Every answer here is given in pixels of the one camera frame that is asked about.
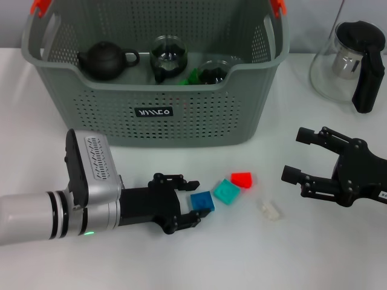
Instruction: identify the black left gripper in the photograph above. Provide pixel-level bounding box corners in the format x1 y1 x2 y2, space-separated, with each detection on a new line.
119 173 212 236

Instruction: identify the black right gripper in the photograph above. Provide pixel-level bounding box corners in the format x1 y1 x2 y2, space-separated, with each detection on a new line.
281 126 387 208

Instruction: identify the blue square block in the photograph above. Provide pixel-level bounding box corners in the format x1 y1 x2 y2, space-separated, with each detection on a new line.
190 191 216 212

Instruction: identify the white plastic block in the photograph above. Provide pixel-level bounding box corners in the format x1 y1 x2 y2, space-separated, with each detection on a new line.
257 199 284 222

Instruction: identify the glass teacup black sleeve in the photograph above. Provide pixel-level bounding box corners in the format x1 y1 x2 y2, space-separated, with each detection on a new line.
196 59 232 86
149 35 189 85

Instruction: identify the teal square block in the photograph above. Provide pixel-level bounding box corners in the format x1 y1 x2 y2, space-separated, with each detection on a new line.
213 178 242 206

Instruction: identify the orange-red flat block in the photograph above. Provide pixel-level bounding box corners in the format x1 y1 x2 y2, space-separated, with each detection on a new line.
230 172 253 190

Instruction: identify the grey-green perforated storage bin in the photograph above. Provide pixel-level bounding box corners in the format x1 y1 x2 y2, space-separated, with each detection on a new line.
21 0 291 149

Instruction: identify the black clay teapot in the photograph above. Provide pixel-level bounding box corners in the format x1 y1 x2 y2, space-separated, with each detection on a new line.
77 41 141 81

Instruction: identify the glass pitcher black handle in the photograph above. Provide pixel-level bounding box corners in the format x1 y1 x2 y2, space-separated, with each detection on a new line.
308 20 387 114

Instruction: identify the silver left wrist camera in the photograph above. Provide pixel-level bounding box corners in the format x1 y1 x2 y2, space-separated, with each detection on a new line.
65 129 122 209

